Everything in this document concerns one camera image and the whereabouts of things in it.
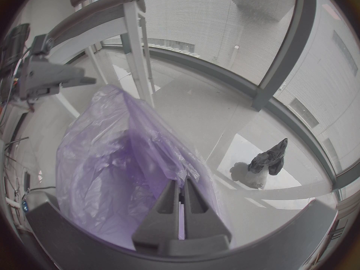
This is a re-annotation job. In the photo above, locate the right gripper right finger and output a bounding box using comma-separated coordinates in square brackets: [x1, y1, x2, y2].
[184, 177, 232, 244]

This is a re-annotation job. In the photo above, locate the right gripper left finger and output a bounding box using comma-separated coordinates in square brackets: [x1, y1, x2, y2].
[132, 179, 180, 248]

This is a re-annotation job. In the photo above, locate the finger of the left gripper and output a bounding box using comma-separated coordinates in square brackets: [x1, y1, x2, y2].
[60, 66, 97, 88]

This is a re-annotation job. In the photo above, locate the purple plastic bag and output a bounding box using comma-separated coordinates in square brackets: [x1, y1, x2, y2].
[56, 85, 228, 250]

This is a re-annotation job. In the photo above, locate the black plastic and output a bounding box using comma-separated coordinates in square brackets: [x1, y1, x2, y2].
[249, 138, 289, 176]

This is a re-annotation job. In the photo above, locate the white printed wrapper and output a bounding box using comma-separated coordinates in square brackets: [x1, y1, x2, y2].
[245, 169, 268, 189]

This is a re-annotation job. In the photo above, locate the window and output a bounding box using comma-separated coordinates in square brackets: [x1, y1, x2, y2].
[93, 0, 360, 199]

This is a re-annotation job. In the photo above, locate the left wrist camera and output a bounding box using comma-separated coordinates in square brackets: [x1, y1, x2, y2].
[30, 35, 54, 56]

